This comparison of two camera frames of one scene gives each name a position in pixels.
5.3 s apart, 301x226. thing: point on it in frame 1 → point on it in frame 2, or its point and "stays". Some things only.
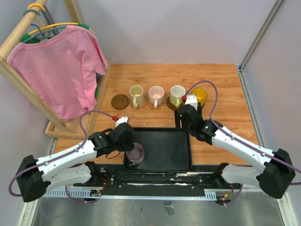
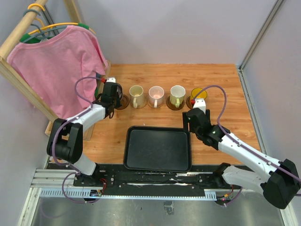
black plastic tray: [166, 149] stays
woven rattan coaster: [139, 107] stays
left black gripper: [130, 146] → [118, 104]
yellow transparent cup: [201, 95] stays
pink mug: [156, 95] stays
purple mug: [136, 156] → [119, 90]
